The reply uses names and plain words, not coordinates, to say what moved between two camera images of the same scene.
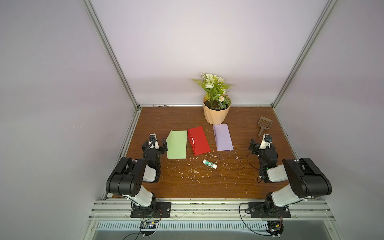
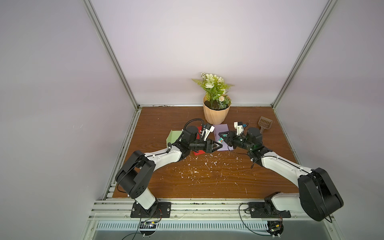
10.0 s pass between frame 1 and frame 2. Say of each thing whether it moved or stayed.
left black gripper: moved
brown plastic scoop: stayed
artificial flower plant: stayed
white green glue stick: moved
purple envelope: stayed
